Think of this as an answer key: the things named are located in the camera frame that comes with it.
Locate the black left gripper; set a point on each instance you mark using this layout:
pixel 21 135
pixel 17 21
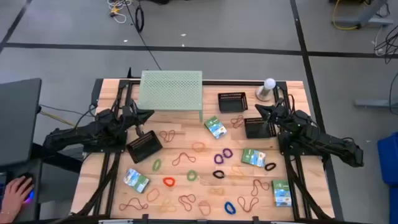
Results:
pixel 132 116

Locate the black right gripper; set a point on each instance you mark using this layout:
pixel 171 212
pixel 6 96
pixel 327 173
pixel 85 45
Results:
pixel 276 113

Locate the black slatted plastic basket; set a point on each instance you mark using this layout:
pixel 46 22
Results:
pixel 258 130
pixel 232 102
pixel 144 147

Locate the green crayon box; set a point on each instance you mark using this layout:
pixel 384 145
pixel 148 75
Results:
pixel 281 193
pixel 215 127
pixel 136 180
pixel 253 157

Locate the red rubber band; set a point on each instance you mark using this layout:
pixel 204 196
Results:
pixel 186 201
pixel 252 189
pixel 183 153
pixel 168 136
pixel 247 211
pixel 237 121
pixel 133 199

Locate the yellow rubber band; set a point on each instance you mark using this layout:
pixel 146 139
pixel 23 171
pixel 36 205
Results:
pixel 237 172
pixel 210 191
pixel 168 205

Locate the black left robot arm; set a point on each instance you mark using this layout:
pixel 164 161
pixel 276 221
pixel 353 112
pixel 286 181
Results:
pixel 77 133

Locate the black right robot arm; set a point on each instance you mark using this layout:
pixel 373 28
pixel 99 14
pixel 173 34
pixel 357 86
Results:
pixel 326 141

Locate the grey desk foot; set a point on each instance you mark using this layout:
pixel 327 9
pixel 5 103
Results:
pixel 376 103

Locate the grey desk base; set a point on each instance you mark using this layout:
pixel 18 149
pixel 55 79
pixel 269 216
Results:
pixel 370 21

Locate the white bulb table lamp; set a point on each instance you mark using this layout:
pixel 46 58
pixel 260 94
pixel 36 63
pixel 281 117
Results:
pixel 264 93

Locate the green perforated metal shelf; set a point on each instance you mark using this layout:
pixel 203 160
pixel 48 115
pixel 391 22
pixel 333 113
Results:
pixel 171 90

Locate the black table corner plate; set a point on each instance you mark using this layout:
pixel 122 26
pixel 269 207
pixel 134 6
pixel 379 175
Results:
pixel 97 91

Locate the blue plastic bin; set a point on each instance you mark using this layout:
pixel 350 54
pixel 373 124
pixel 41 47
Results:
pixel 388 158
pixel 394 205

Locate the black computer mouse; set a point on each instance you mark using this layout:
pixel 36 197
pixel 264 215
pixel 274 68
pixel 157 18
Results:
pixel 29 194

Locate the person's hand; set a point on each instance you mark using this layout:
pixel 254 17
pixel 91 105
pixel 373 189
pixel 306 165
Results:
pixel 14 199

